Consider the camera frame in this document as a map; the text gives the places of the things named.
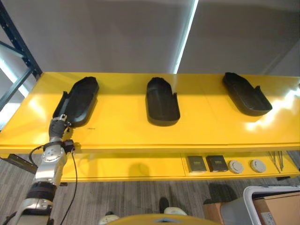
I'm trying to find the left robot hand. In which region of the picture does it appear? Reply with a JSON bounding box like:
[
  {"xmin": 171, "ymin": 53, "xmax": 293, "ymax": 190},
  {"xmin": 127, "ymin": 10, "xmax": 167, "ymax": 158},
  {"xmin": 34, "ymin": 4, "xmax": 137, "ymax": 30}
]
[{"xmin": 49, "ymin": 113, "xmax": 72, "ymax": 138}]

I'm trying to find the black sole-shaped part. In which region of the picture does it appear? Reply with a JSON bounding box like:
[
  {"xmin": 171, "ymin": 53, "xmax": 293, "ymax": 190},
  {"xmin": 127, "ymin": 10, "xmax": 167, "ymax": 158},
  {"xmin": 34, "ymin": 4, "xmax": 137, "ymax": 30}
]
[
  {"xmin": 145, "ymin": 77, "xmax": 181, "ymax": 127},
  {"xmin": 52, "ymin": 76, "xmax": 100, "ymax": 128},
  {"xmin": 222, "ymin": 72, "xmax": 273, "ymax": 117}
]

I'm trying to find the yellow metal shelf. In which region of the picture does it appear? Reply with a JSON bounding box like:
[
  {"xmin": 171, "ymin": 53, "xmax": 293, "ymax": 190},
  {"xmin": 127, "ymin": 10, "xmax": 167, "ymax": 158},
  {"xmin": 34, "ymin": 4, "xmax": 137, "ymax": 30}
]
[{"xmin": 0, "ymin": 72, "xmax": 300, "ymax": 183}]

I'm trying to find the dark square box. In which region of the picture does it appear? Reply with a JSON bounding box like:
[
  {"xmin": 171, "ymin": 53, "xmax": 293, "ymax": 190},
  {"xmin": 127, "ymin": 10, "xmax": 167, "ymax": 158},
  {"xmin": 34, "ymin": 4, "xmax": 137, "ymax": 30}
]
[
  {"xmin": 205, "ymin": 155, "xmax": 228, "ymax": 173},
  {"xmin": 187, "ymin": 155, "xmax": 209, "ymax": 173}
]

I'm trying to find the small brown cardboard box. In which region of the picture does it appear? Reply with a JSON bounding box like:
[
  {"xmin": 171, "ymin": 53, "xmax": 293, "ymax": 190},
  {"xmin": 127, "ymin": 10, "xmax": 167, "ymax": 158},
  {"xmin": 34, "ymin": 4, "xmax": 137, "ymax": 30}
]
[{"xmin": 202, "ymin": 202, "xmax": 225, "ymax": 225}]

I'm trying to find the grey plastic box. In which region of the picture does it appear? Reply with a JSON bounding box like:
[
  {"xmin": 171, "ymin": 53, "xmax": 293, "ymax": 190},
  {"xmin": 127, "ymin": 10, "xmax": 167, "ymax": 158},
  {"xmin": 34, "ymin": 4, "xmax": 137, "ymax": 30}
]
[{"xmin": 221, "ymin": 185, "xmax": 300, "ymax": 225}]

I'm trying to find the robot leg with dark foot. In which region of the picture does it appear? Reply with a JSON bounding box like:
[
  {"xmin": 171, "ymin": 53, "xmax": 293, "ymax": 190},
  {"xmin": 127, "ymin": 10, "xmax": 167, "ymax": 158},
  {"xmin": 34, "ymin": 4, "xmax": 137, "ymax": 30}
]
[
  {"xmin": 97, "ymin": 211, "xmax": 120, "ymax": 225},
  {"xmin": 159, "ymin": 197, "xmax": 188, "ymax": 216}
]

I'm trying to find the yellow robot torso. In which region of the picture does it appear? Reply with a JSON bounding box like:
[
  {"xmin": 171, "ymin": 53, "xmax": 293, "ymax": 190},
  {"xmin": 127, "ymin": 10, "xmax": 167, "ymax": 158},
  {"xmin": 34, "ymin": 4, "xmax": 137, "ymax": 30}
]
[{"xmin": 112, "ymin": 213, "xmax": 220, "ymax": 225}]

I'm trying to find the round white smoke detector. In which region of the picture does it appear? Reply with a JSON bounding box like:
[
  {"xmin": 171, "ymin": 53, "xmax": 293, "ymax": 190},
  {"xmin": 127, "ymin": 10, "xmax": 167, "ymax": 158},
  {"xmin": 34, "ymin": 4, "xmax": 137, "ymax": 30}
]
[
  {"xmin": 249, "ymin": 159, "xmax": 267, "ymax": 173},
  {"xmin": 227, "ymin": 160, "xmax": 244, "ymax": 174}
]

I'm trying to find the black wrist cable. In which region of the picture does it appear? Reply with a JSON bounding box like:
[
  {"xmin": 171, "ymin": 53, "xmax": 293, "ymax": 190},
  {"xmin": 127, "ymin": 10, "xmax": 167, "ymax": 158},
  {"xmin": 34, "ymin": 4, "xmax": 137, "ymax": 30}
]
[{"xmin": 60, "ymin": 147, "xmax": 79, "ymax": 225}]

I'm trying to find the dark blue rack frame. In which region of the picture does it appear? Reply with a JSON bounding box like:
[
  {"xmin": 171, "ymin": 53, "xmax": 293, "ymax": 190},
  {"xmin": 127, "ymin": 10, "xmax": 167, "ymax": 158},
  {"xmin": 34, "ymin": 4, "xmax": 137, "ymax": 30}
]
[{"xmin": 0, "ymin": 0, "xmax": 44, "ymax": 112}]

